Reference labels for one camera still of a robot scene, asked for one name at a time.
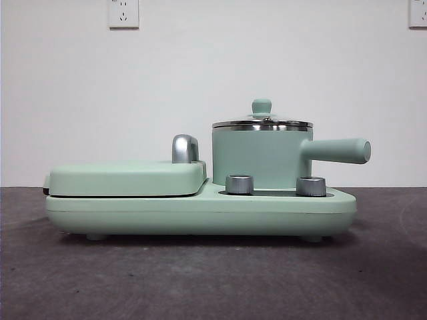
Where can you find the glass lid with green knob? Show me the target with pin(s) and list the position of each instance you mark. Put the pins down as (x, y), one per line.
(262, 106)

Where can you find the mint green griddle lid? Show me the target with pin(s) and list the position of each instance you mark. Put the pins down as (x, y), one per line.
(123, 176)

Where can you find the silver control knob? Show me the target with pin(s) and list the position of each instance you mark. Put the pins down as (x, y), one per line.
(311, 186)
(239, 184)

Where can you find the mint green breakfast machine base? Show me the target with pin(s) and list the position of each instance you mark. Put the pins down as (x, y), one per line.
(200, 216)

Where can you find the white wall socket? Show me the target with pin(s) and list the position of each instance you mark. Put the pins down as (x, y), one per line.
(122, 15)
(418, 13)

